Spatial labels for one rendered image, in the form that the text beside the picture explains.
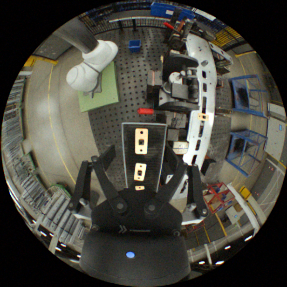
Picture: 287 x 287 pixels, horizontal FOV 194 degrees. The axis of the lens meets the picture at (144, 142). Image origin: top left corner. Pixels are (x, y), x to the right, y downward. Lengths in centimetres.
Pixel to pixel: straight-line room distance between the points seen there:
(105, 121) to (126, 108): 22
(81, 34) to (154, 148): 58
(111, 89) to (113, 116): 23
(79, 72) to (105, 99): 30
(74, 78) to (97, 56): 17
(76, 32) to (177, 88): 48
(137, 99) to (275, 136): 824
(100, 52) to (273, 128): 836
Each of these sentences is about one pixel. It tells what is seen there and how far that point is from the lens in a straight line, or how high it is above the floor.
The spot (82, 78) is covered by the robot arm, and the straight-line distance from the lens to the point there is 60.
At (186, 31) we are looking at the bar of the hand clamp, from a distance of 58.
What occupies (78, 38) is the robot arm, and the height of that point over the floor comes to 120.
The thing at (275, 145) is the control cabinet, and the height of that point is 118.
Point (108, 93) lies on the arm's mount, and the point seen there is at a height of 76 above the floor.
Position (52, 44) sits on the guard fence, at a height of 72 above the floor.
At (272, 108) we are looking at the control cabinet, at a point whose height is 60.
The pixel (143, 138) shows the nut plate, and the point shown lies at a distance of 26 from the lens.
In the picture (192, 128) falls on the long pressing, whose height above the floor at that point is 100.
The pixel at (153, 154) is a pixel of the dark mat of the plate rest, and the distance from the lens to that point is 29.
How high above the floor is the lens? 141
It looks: 71 degrees down
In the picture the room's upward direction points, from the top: 178 degrees clockwise
